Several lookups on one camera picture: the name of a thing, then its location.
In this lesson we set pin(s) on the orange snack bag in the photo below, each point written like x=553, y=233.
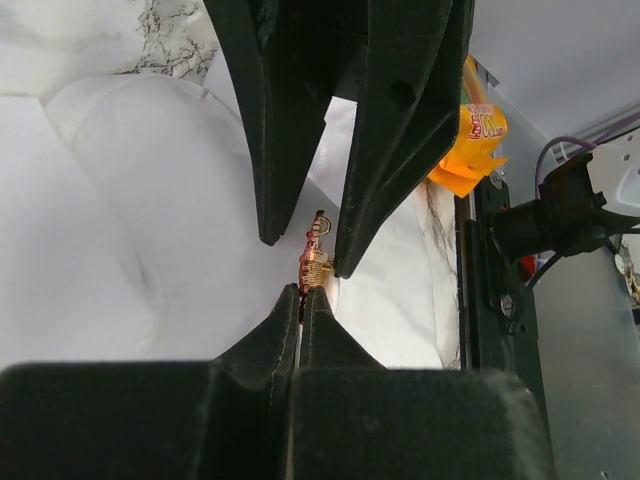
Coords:
x=482, y=128

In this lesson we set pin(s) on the white shirt garment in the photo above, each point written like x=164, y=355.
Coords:
x=128, y=220

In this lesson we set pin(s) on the red gold brooch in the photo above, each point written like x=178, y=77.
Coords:
x=315, y=267

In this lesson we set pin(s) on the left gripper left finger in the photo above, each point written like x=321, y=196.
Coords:
x=224, y=418

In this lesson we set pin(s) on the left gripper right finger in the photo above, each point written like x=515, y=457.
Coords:
x=335, y=413

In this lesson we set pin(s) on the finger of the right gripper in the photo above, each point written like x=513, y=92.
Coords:
x=283, y=64
x=407, y=114

